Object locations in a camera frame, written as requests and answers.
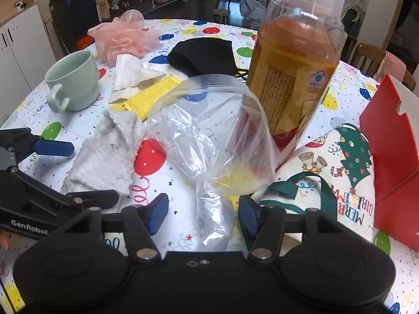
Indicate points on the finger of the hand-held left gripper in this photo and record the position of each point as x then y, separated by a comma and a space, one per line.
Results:
95, 199
54, 148

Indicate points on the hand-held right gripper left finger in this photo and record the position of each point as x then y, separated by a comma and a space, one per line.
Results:
157, 214

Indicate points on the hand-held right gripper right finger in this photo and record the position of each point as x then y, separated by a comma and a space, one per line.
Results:
248, 216

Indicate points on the white fluffy towel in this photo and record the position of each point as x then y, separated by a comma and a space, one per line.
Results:
98, 160

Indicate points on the clear plastic bag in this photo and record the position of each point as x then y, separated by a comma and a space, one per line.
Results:
203, 137

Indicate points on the christmas print tote bag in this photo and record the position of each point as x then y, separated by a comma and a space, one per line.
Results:
327, 170

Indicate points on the pink cloth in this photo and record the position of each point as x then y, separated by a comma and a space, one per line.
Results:
124, 39
394, 65

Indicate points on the red cardboard box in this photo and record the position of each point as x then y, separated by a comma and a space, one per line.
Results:
389, 144

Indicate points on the person's left hand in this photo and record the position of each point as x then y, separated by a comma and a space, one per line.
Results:
3, 240

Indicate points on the balloon print tablecloth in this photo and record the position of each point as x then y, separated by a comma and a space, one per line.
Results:
36, 114

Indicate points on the pale green mug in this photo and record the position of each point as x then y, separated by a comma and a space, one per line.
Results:
75, 81

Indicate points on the yellow sponge cloth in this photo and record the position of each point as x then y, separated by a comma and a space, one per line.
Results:
147, 99

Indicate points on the white cabinet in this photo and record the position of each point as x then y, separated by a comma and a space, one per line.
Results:
19, 49

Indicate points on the crumpled white tissue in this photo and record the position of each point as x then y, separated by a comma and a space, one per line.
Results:
129, 72

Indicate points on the small red object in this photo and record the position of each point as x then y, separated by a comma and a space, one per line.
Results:
83, 42

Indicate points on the dark wooden sideboard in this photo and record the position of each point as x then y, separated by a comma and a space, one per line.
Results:
78, 16

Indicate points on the orange drink bottle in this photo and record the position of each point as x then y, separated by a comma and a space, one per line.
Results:
288, 81

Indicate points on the yellow plant pot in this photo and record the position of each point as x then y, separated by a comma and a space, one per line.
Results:
104, 8

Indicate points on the wooden chair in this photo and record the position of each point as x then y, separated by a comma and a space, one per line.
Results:
368, 57

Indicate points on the small wooden stool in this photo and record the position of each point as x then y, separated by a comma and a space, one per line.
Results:
222, 14

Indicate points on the pink cloth on chair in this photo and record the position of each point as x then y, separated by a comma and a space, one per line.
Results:
394, 65

